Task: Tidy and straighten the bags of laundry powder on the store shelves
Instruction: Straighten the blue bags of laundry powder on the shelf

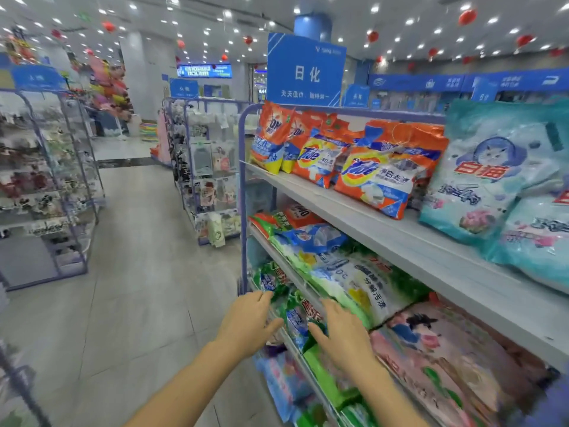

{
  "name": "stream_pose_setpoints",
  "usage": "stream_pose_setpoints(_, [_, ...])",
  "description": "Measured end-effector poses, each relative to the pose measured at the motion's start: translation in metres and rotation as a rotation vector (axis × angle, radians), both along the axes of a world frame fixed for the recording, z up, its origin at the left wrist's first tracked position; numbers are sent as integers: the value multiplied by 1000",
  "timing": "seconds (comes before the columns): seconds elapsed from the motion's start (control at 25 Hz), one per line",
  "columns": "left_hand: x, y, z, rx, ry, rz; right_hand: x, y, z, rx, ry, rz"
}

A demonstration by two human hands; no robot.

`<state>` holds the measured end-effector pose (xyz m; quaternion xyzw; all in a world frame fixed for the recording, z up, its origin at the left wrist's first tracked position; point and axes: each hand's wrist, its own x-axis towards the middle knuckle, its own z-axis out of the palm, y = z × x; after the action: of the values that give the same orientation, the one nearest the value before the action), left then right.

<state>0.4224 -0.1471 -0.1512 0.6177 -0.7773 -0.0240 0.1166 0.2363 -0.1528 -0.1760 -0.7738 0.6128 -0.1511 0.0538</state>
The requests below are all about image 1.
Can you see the person's left hand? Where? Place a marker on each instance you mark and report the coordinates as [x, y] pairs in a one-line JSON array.
[[249, 324]]

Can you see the person's right hand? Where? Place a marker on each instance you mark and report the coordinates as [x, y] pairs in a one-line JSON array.
[[342, 340]]

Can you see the grey shelf with blue frame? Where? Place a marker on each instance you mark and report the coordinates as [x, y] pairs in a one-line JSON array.
[[427, 253]]

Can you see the pile of pink detergent bags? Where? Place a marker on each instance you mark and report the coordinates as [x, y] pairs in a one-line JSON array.
[[462, 360]]

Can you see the large orange detergent bag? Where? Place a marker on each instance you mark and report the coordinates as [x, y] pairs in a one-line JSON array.
[[382, 178], [320, 160]]

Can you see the orange detergent bag red swirl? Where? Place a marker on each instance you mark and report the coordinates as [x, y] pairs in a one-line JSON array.
[[269, 138]]

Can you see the small orange detergent bag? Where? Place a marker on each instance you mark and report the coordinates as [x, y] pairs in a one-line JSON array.
[[302, 138]]

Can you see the teal Baimao bag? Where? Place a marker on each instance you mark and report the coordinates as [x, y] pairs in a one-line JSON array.
[[533, 240]]

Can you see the person's left forearm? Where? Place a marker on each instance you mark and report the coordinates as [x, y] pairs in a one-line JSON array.
[[191, 391]]

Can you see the display rack with packaged goods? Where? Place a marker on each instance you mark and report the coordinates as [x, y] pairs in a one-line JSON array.
[[209, 173]]

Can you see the grey rack with small goods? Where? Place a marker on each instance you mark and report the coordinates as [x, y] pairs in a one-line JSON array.
[[44, 191]]

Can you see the small blue rack sign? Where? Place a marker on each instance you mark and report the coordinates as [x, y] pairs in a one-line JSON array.
[[184, 89], [38, 78]]

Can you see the blue lit sign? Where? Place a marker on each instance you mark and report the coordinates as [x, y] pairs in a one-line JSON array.
[[204, 71]]

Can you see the blue aisle sign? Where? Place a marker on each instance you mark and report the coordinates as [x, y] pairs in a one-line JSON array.
[[307, 71]]

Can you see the colourful hanging merchandise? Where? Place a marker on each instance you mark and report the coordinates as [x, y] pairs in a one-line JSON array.
[[111, 89]]

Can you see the beige pillar blue top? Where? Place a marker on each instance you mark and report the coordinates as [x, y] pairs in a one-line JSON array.
[[313, 26]]

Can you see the ceiling spotlights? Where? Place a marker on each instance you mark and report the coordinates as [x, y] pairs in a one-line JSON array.
[[374, 9]]

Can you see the hanging red lanterns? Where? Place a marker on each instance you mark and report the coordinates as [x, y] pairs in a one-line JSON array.
[[467, 17]]

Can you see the far wall racks with goods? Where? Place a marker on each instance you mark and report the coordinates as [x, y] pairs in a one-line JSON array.
[[427, 102]]

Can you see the blue wall sign band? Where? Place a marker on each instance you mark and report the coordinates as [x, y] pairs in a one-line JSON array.
[[524, 82]]

